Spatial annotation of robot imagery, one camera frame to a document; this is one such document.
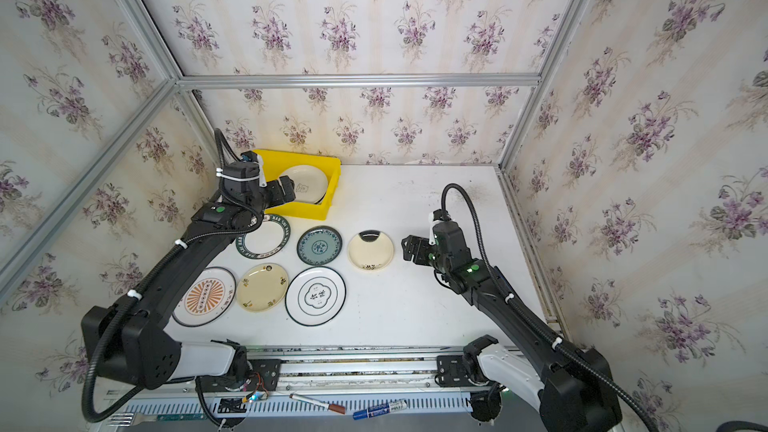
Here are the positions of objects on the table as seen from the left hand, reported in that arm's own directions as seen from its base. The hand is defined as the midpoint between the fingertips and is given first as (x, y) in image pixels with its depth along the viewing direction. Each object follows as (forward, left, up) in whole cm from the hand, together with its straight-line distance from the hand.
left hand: (277, 181), depth 80 cm
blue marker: (-49, -29, -24) cm, 62 cm away
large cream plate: (+19, -2, -22) cm, 29 cm away
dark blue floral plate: (-5, -8, -25) cm, 27 cm away
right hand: (-13, -37, -11) cm, 41 cm away
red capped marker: (-48, -16, -25) cm, 57 cm away
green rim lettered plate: (-4, +9, -24) cm, 26 cm away
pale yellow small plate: (-19, +7, -26) cm, 33 cm away
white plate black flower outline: (-22, -10, -26) cm, 35 cm away
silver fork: (-51, +29, -26) cm, 64 cm away
